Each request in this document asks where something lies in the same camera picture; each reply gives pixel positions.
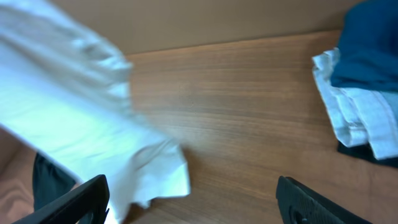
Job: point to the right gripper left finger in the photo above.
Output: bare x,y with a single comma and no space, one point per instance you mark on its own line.
89,199

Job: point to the dark blue folded shirt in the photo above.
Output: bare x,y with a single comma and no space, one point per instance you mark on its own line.
368,47

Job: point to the black folded shirt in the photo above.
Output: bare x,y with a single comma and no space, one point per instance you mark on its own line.
365,152

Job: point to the black t-shirt with logo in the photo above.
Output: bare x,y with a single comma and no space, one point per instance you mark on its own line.
48,182

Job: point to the light grey-blue folded shirt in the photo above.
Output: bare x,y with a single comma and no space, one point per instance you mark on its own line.
357,116

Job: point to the white t-shirt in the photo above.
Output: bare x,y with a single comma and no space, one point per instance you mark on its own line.
65,92

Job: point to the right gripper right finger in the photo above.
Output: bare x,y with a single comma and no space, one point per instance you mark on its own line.
299,204

